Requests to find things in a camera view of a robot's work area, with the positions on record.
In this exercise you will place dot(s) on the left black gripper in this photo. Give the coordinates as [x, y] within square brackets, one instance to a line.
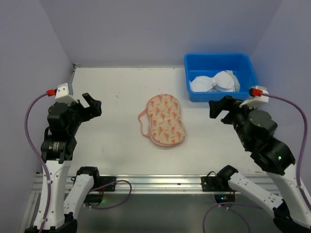
[84, 110]

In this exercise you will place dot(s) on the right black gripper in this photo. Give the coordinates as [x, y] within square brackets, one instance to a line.
[227, 109]

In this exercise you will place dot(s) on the white bra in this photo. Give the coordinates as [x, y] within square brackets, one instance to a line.
[223, 81]

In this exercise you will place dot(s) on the floral pink laundry bag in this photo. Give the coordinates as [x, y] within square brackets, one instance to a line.
[165, 122]

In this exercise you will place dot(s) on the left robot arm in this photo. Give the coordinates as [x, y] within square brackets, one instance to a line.
[58, 212]

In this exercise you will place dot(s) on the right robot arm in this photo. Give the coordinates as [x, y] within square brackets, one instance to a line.
[289, 210]

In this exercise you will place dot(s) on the blue plastic bin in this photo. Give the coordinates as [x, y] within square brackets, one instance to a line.
[209, 64]

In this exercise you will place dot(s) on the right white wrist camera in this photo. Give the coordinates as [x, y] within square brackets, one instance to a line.
[256, 97]

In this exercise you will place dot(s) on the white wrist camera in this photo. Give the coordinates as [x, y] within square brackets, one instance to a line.
[64, 94]
[256, 97]

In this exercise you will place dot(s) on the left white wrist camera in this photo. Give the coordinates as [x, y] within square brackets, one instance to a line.
[64, 94]

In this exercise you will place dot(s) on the aluminium mounting rail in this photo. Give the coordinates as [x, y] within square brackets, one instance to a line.
[163, 184]

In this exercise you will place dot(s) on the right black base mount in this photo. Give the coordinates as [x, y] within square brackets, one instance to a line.
[213, 187]

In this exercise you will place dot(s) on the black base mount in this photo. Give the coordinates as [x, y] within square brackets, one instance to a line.
[213, 187]
[97, 197]

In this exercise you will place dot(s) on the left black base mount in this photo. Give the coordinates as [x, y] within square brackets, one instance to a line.
[97, 197]

